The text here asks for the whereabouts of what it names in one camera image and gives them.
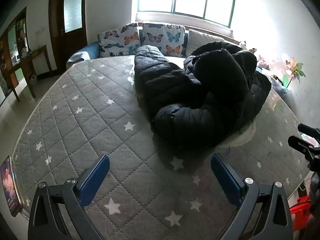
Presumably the brown wooden door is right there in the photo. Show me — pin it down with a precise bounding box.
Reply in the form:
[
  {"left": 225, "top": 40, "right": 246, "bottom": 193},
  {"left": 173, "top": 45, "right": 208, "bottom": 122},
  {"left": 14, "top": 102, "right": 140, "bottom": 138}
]
[{"left": 49, "top": 0, "right": 88, "bottom": 74}]

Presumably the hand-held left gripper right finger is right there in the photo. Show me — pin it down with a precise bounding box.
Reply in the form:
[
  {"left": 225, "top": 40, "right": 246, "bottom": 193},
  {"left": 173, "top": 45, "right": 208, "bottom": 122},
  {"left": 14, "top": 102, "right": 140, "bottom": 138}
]
[{"left": 210, "top": 153, "right": 293, "bottom": 240}]

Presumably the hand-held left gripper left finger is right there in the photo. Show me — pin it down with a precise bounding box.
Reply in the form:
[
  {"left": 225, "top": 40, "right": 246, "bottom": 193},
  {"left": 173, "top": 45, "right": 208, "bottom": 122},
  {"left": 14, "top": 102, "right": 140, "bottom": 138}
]
[{"left": 27, "top": 154, "right": 110, "bottom": 240}]

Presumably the butterfly print pillow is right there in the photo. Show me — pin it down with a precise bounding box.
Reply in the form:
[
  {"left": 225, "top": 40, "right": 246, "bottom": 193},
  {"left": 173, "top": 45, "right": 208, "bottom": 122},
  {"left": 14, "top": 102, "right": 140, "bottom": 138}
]
[
  {"left": 97, "top": 23, "right": 140, "bottom": 58},
  {"left": 142, "top": 23, "right": 186, "bottom": 57}
]

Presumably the magazine on mattress edge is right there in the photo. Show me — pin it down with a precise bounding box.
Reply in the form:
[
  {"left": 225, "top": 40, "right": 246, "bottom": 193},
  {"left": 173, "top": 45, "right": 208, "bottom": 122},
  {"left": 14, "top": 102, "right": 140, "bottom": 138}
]
[{"left": 0, "top": 155, "right": 22, "bottom": 217}]

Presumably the grey star quilted mattress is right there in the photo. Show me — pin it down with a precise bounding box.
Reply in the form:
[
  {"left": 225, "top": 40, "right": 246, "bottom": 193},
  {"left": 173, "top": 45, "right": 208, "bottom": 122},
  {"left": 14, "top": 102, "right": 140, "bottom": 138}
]
[{"left": 10, "top": 55, "right": 315, "bottom": 228}]

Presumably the white pillow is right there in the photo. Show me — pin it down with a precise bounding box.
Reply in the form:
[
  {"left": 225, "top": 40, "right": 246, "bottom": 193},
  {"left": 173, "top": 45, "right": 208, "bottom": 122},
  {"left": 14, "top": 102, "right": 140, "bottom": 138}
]
[{"left": 186, "top": 29, "right": 225, "bottom": 58}]

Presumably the wooden display cabinet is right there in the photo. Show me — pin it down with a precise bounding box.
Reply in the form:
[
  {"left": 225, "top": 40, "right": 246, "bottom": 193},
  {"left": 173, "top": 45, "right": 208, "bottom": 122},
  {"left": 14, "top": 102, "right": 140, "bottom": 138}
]
[{"left": 0, "top": 6, "right": 32, "bottom": 103}]

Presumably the wooden side table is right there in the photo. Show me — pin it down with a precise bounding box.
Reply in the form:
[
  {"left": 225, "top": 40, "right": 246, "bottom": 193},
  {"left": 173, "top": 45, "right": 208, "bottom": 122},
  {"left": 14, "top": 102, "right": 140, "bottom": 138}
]
[{"left": 20, "top": 45, "right": 53, "bottom": 98}]

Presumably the black puffer jacket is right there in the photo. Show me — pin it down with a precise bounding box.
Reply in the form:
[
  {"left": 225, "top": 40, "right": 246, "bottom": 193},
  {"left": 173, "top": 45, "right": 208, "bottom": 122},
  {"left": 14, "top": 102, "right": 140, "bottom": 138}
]
[{"left": 134, "top": 41, "right": 272, "bottom": 172}]

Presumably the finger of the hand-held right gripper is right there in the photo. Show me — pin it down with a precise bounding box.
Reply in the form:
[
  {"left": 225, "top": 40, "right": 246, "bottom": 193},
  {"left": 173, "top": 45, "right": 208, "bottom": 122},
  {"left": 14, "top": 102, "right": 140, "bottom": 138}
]
[
  {"left": 297, "top": 124, "right": 320, "bottom": 137},
  {"left": 287, "top": 135, "right": 320, "bottom": 172}
]

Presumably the colourful pinwheel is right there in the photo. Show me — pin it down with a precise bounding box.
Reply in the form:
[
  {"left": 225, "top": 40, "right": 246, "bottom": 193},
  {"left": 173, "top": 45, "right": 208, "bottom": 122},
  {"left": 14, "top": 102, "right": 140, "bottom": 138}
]
[{"left": 281, "top": 52, "right": 307, "bottom": 90}]

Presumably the pink plush toy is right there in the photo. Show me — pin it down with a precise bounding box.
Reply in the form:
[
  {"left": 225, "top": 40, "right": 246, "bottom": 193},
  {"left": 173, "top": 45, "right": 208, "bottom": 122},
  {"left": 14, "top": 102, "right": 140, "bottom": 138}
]
[{"left": 256, "top": 55, "right": 272, "bottom": 70}]

